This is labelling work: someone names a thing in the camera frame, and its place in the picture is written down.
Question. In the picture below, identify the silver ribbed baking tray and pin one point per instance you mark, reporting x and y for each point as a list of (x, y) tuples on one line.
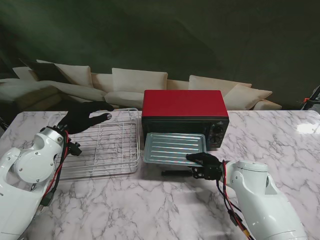
[(172, 147)]

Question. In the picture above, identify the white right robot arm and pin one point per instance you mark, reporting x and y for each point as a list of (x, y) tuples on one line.
[(257, 197)]

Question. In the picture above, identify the black stand with orange clip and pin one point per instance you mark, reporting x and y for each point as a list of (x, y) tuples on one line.
[(317, 92)]

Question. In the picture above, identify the black oven timer knob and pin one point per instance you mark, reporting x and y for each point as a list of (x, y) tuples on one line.
[(215, 139)]

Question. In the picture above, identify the beige sofa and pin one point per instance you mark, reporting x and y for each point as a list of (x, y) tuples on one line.
[(177, 83)]

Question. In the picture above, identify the black oven temperature knob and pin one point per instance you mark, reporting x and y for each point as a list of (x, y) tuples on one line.
[(219, 130)]

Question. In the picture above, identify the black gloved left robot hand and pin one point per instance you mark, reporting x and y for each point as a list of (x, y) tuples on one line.
[(80, 120)]

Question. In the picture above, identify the dark brown sofa cushion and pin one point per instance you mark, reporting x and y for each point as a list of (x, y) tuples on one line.
[(45, 71)]

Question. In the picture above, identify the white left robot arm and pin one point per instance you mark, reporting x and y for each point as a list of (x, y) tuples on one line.
[(27, 170)]

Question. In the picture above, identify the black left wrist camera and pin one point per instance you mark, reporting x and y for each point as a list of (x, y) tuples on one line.
[(75, 148)]

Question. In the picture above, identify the red toaster oven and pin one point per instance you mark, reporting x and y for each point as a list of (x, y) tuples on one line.
[(185, 102)]

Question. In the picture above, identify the long cream sofa seat cushion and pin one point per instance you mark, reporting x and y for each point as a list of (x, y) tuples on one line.
[(62, 88)]

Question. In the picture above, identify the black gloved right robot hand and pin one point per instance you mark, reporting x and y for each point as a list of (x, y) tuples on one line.
[(210, 167)]

